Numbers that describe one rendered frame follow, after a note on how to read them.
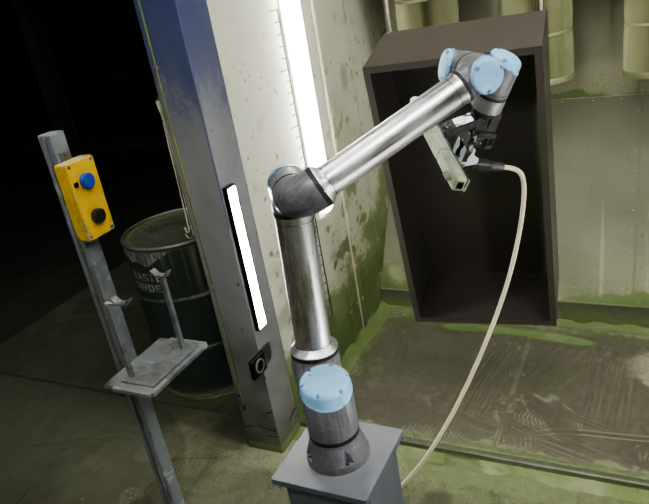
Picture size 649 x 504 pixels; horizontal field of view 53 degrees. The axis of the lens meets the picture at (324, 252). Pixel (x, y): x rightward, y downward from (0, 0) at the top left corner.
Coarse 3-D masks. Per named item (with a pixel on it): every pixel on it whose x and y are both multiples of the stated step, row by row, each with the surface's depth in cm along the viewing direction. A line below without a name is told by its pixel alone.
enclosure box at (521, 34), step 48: (384, 48) 241; (432, 48) 229; (480, 48) 218; (528, 48) 209; (384, 96) 254; (528, 96) 254; (528, 144) 266; (432, 192) 293; (480, 192) 286; (528, 192) 279; (432, 240) 310; (480, 240) 301; (528, 240) 294; (432, 288) 312; (480, 288) 304; (528, 288) 296
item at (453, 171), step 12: (432, 132) 208; (432, 144) 207; (444, 144) 203; (444, 156) 199; (444, 168) 198; (456, 168) 194; (468, 168) 202; (480, 168) 203; (492, 168) 204; (504, 168) 205; (456, 180) 191; (468, 180) 192
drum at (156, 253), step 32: (128, 256) 328; (160, 256) 316; (192, 256) 319; (160, 288) 325; (192, 288) 325; (160, 320) 334; (192, 320) 331; (224, 352) 343; (192, 384) 347; (224, 384) 348
